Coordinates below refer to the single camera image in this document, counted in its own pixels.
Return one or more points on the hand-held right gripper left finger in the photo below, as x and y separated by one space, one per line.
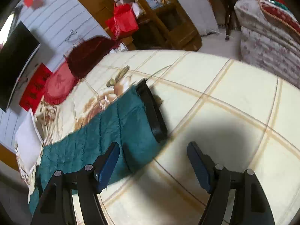
106 168

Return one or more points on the teal puffer jacket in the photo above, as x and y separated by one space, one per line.
93 140

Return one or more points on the folded floral quilt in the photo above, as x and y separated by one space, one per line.
262 42

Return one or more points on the white pillow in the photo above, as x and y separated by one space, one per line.
27 143

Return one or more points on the wooden shelf unit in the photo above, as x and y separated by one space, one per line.
178 28

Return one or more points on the red heart-shaped pillow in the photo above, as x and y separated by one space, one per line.
58 84

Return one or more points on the red wall banner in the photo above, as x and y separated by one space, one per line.
35 89

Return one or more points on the dark red velvet pillow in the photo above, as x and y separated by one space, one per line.
91 54

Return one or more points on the red embroidered cushion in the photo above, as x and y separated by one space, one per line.
279 14

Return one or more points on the red plastic bag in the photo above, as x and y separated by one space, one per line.
121 21

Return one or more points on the red paper wall decoration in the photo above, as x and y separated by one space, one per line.
32 1

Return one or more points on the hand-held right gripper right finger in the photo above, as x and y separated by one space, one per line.
199 166

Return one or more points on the black flat screen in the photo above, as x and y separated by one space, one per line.
16 58

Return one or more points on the white folded bedding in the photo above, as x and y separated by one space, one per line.
199 9

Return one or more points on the dark wooden chair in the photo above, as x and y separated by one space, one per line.
228 16

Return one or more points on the wooden wardrobe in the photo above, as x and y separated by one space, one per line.
93 4

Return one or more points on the floral checked bed sheet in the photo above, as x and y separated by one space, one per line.
234 121

